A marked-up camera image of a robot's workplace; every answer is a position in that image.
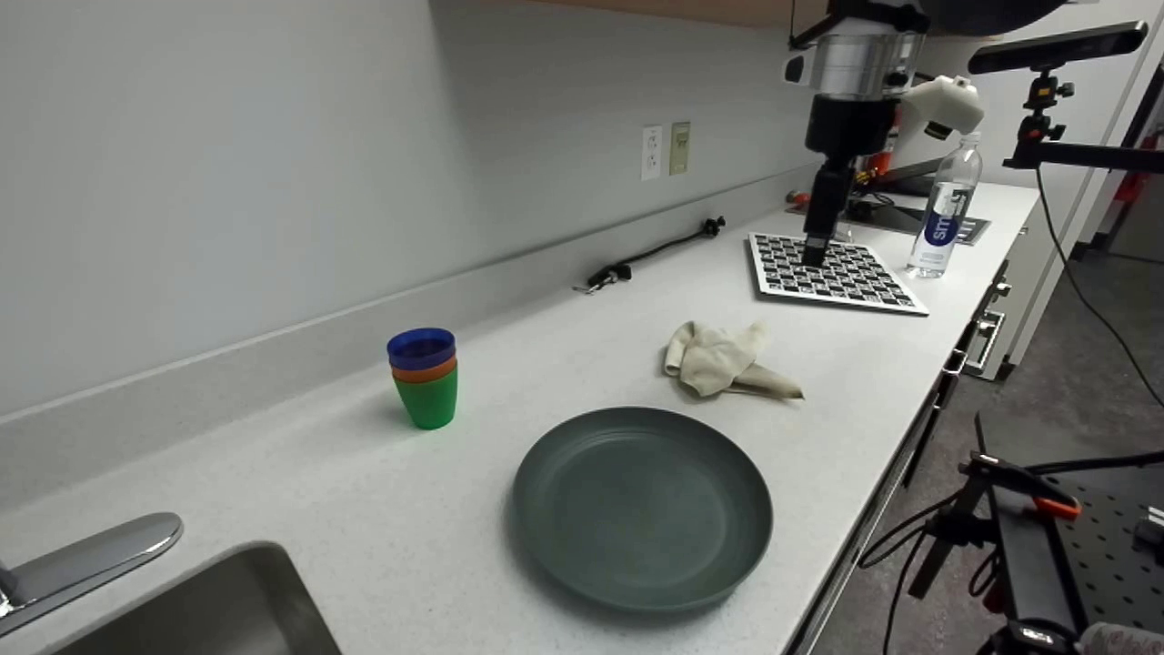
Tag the silver faucet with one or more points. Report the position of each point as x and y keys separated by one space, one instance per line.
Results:
x=92 y=563

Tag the clear plastic water bottle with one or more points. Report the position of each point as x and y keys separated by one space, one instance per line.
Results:
x=943 y=222

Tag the steel sink basin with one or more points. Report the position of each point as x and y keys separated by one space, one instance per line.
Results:
x=220 y=614

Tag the black stand with red clamp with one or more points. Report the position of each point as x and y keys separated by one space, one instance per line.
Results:
x=1012 y=534

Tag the green plastic cup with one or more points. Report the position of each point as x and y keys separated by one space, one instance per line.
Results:
x=429 y=403

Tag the red fire extinguisher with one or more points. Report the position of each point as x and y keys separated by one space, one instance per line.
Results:
x=879 y=170

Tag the dark green round plate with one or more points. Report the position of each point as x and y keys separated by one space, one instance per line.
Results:
x=642 y=511

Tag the black camera bar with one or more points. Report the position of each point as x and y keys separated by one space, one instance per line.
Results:
x=1058 y=46

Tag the orange plastic cup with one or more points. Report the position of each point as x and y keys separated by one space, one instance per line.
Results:
x=425 y=376

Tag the white wall outlet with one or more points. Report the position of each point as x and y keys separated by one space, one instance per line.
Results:
x=652 y=154

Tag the black counter mat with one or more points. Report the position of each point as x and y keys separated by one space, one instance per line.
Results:
x=892 y=217

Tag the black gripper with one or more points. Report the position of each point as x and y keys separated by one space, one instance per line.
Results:
x=850 y=124

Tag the black camera tripod head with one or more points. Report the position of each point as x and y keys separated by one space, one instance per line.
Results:
x=1041 y=130

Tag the black rod tool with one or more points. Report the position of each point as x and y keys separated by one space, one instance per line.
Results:
x=657 y=251

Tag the small red tool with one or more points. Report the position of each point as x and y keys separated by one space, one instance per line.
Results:
x=799 y=201

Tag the black perforated breadboard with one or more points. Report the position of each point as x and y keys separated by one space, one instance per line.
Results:
x=1122 y=547

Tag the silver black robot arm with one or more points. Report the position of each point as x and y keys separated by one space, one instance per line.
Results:
x=858 y=56

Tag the beige wall switch plate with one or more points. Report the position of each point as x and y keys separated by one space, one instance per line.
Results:
x=681 y=148

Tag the beige cloth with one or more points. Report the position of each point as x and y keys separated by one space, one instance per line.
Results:
x=714 y=360

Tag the black white calibration checkerboard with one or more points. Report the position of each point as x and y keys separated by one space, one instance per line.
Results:
x=858 y=280

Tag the blue plastic cup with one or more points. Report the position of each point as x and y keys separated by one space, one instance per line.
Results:
x=420 y=346

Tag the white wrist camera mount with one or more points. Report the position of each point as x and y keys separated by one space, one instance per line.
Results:
x=943 y=104

